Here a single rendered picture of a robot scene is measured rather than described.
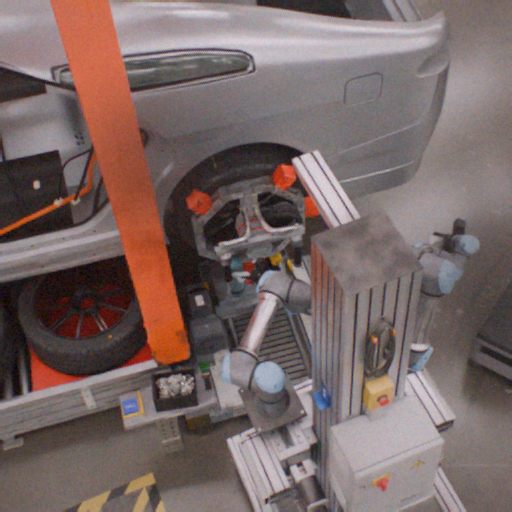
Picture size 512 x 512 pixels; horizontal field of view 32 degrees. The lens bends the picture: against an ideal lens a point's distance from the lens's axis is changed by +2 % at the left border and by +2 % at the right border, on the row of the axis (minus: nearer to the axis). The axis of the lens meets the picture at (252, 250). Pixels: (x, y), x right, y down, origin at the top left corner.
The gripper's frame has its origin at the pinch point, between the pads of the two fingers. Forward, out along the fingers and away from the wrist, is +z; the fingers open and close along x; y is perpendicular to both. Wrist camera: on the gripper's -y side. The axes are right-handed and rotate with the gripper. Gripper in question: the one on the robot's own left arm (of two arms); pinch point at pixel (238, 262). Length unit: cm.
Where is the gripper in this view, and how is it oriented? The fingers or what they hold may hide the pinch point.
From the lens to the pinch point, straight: 419.5
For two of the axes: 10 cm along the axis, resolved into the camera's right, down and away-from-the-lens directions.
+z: -8.6, -3.7, 3.5
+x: 5.1, -6.6, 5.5
